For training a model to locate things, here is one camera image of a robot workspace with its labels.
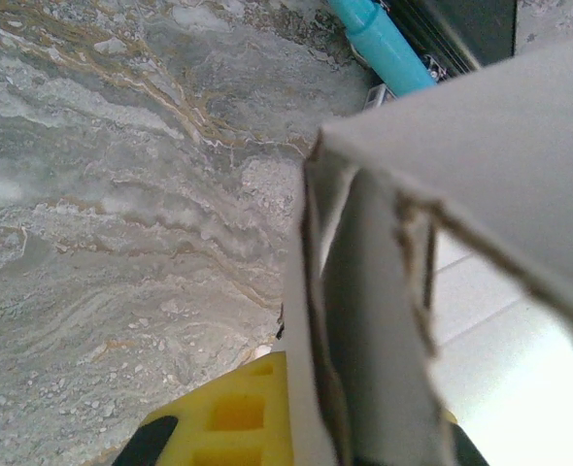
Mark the cyan cylindrical tube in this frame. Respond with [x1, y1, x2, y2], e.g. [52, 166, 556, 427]
[325, 0, 438, 96]

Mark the white cardboard box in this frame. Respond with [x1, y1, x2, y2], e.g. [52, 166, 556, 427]
[281, 32, 573, 466]

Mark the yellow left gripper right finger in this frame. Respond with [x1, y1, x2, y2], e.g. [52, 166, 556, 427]
[441, 410, 489, 466]

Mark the small white plastic piece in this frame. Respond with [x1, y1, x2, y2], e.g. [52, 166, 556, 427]
[363, 84, 395, 109]

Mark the black flat case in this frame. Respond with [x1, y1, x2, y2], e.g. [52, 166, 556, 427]
[376, 0, 519, 83]

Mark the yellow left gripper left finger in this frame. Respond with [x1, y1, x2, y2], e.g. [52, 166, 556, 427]
[118, 351, 295, 466]

